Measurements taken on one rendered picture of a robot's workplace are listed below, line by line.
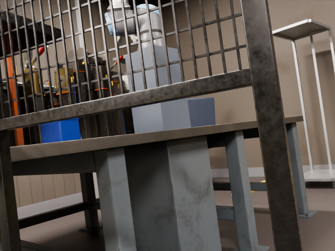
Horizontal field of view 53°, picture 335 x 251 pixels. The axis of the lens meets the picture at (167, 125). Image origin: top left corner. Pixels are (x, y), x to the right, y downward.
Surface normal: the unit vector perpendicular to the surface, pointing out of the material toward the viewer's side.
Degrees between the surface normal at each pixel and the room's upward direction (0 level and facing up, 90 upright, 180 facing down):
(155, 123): 90
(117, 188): 90
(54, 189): 90
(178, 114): 90
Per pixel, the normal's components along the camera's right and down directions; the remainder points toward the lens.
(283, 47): -0.67, 0.06
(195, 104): 0.51, 0.04
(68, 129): 0.90, -0.13
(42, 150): 0.73, -0.12
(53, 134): -0.42, 0.02
